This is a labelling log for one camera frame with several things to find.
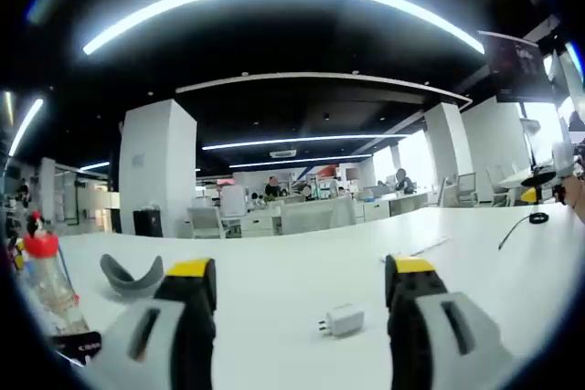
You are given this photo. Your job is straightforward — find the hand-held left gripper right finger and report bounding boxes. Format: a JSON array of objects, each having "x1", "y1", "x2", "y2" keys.
[{"x1": 384, "y1": 253, "x2": 518, "y2": 390}]

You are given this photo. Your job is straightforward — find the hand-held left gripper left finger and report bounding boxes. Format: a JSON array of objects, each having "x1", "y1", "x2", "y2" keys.
[{"x1": 85, "y1": 258, "x2": 218, "y2": 390}]

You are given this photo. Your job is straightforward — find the black Type-C cable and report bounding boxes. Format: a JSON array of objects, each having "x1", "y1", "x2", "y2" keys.
[{"x1": 496, "y1": 211, "x2": 550, "y2": 252}]

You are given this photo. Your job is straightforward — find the white charger adapter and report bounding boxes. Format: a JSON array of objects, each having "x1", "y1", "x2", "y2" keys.
[{"x1": 314, "y1": 302, "x2": 366, "y2": 339}]

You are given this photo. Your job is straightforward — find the white desk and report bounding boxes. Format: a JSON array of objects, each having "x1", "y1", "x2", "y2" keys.
[{"x1": 11, "y1": 201, "x2": 584, "y2": 390}]

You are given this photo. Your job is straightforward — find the person's right hand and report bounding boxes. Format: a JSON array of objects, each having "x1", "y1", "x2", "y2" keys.
[{"x1": 562, "y1": 177, "x2": 585, "y2": 223}]

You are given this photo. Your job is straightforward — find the grey curved headband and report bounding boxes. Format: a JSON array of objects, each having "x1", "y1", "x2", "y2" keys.
[{"x1": 99, "y1": 253, "x2": 165, "y2": 301}]

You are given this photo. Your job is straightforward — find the white office chair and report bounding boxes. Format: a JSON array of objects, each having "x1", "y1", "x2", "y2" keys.
[
  {"x1": 455, "y1": 172, "x2": 479, "y2": 206},
  {"x1": 186, "y1": 206, "x2": 229, "y2": 240}
]

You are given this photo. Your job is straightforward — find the black packet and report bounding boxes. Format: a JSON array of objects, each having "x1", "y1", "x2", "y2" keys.
[{"x1": 48, "y1": 329, "x2": 104, "y2": 367}]

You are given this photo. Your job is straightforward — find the hanging dark screen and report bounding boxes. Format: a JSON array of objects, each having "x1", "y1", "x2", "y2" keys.
[{"x1": 478, "y1": 29, "x2": 557, "y2": 103}]

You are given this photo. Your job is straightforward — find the clear bottle with red cap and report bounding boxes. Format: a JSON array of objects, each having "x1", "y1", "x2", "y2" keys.
[{"x1": 22, "y1": 210, "x2": 91, "y2": 337}]

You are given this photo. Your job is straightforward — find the black bin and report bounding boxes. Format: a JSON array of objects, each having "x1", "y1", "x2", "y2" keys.
[{"x1": 133, "y1": 208, "x2": 164, "y2": 238}]

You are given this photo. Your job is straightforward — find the colourful cube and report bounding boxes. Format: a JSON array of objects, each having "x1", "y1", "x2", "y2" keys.
[{"x1": 5, "y1": 237, "x2": 27, "y2": 275}]

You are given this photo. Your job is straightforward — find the white square pillar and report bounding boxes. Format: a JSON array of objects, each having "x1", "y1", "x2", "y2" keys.
[{"x1": 118, "y1": 98, "x2": 198, "y2": 238}]

